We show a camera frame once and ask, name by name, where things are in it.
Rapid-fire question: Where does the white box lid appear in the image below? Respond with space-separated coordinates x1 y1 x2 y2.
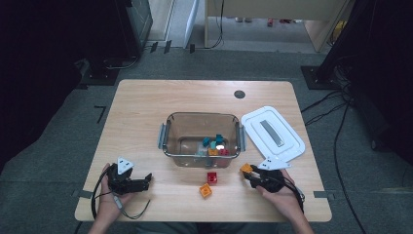
241 105 307 164

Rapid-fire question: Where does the orange square brick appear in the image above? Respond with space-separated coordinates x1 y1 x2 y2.
199 183 213 199

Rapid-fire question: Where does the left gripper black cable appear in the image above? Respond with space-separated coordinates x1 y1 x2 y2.
91 168 151 220

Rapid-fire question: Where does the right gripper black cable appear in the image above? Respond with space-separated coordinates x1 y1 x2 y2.
282 179 306 214

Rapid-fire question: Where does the grey floor cable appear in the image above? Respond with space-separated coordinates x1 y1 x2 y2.
105 57 139 70

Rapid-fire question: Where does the person's left hand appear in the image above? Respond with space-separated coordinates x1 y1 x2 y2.
95 164 136 225

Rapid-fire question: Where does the black curtain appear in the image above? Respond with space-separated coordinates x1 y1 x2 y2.
319 0 413 165
0 0 131 174

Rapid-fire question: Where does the grey tape strip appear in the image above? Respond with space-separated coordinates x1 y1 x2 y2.
71 189 94 200

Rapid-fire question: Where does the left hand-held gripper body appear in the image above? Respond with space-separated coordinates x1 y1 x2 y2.
105 157 134 196

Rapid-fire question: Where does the brown transparent storage box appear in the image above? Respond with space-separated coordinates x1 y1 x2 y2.
157 111 247 169

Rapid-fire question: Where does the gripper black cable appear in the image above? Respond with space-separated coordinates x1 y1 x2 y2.
282 179 306 214
91 168 151 220

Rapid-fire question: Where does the yellow object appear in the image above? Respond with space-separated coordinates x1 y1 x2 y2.
330 20 349 45

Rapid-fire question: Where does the black stand base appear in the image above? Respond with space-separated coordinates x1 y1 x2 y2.
79 58 140 89
300 64 342 91

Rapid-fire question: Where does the black hanging cable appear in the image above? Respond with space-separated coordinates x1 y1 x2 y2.
207 0 226 50

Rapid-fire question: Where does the red long toy brick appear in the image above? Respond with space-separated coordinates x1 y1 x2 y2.
217 147 231 167

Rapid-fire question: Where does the white panel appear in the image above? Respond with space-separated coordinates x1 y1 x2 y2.
183 0 201 50

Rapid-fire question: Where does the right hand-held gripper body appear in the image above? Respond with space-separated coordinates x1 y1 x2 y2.
251 156 291 193

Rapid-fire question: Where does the black cabinet with glass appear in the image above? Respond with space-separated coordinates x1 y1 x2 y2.
115 0 154 59

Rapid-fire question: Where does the long black floor cable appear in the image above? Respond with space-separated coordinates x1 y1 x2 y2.
333 103 368 234

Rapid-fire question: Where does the light wooden desk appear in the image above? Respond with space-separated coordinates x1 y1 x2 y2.
204 0 354 53

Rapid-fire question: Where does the person's right hand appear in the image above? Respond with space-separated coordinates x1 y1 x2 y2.
256 169 305 222

